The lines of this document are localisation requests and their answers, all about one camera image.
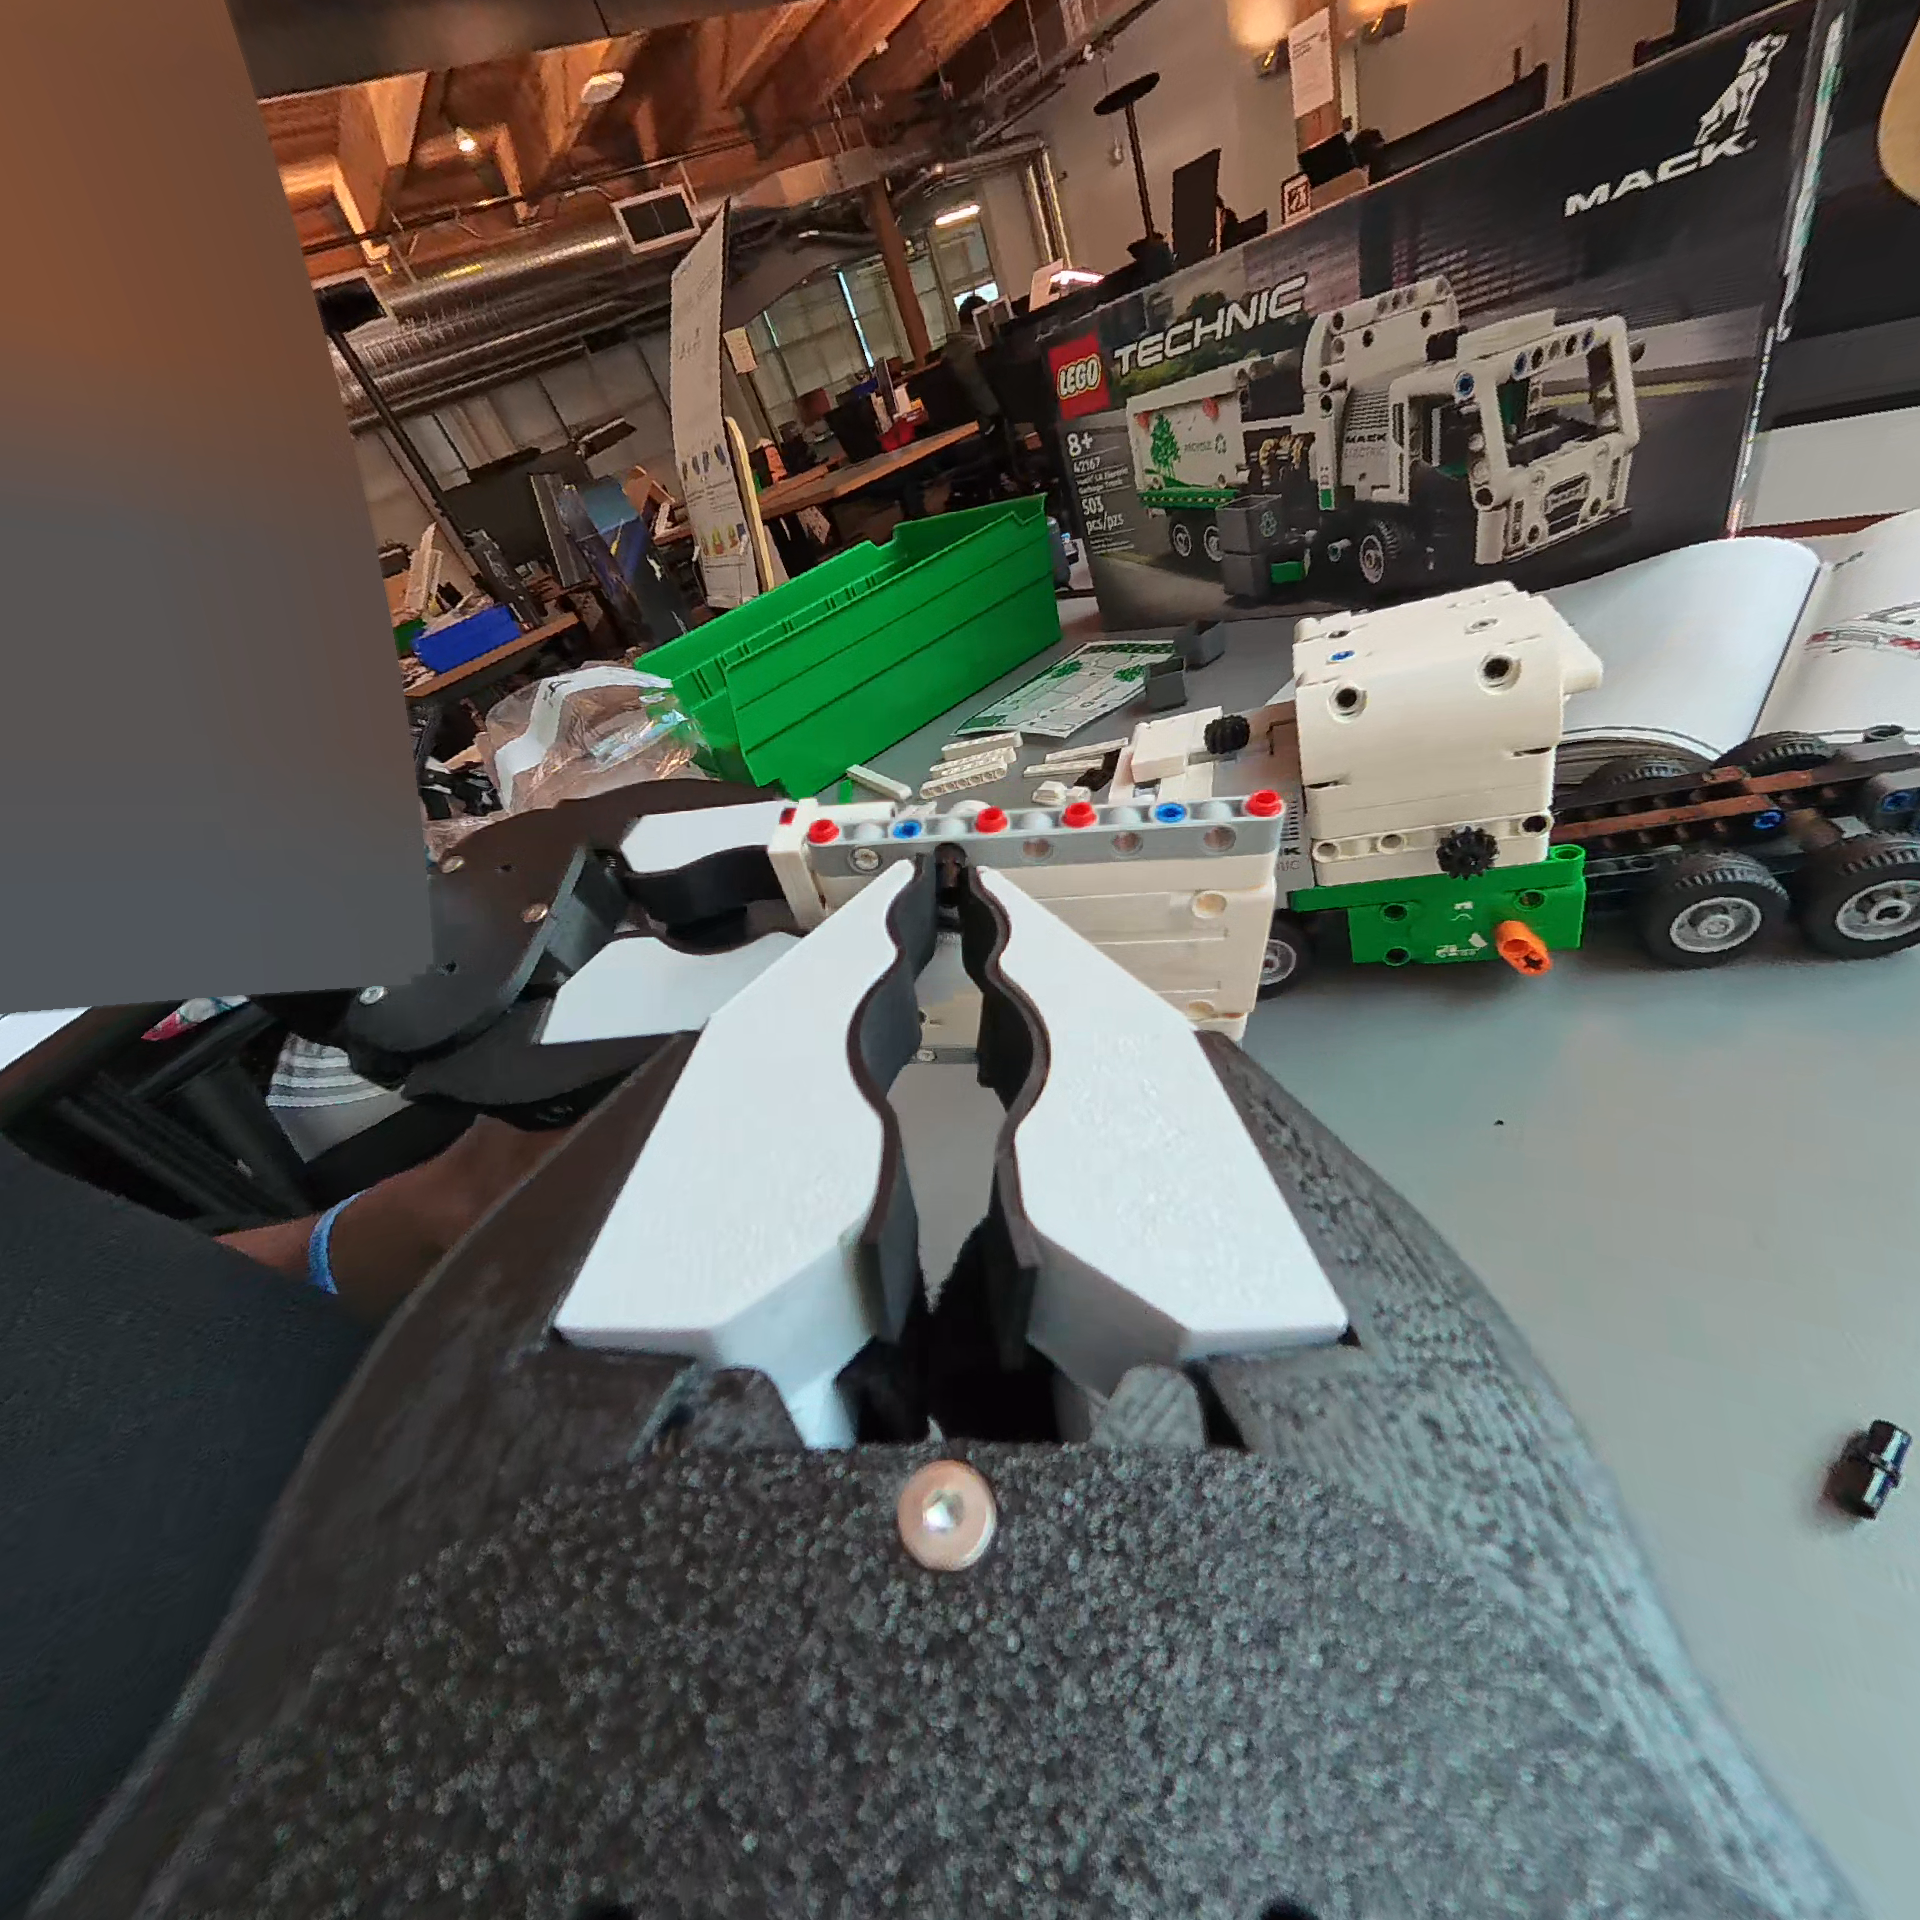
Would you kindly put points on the white grey toy brick assembly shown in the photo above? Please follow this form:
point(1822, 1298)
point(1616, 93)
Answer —
point(1110, 900)

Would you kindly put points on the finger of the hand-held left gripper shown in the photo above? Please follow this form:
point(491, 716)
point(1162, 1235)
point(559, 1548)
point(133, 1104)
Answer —
point(698, 842)
point(662, 988)

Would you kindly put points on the open instruction booklet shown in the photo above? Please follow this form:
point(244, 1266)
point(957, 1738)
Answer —
point(1696, 631)

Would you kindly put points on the person's left forearm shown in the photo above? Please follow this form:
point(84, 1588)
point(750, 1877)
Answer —
point(411, 1210)

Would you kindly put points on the small black connector brick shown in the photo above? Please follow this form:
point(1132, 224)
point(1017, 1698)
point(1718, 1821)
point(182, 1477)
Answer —
point(1870, 1471)

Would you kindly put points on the white poster board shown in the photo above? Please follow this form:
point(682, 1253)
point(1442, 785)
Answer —
point(704, 406)

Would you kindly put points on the clear plastic bags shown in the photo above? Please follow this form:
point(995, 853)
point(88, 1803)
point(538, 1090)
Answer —
point(587, 730)

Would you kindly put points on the toy brick set box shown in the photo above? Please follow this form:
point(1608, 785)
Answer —
point(1501, 332)

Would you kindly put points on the sticker sheet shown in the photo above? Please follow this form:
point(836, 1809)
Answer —
point(1072, 685)

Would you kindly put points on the heap of white toy bricks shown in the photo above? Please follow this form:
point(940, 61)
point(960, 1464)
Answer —
point(974, 767)

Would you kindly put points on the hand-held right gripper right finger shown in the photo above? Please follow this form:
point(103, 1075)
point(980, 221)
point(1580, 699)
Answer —
point(1162, 1199)

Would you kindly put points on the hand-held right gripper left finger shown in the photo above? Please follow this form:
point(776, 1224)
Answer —
point(718, 1199)

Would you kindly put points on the wooden office desk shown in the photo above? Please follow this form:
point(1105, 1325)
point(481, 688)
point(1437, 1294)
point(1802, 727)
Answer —
point(863, 471)

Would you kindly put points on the green plastic bin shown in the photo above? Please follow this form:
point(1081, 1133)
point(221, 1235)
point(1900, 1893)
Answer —
point(885, 662)

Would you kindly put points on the blue wristband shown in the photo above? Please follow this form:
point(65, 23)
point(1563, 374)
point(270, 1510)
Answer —
point(323, 1249)

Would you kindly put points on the blue storage bin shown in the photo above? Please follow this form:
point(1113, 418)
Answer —
point(467, 642)

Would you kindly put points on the person's dark clothing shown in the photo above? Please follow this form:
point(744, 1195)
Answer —
point(134, 1499)

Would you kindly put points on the toy brick truck model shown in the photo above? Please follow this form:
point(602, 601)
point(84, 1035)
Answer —
point(1425, 737)

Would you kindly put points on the dark grey toy brick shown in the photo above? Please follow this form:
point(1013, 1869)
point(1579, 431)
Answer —
point(1187, 667)

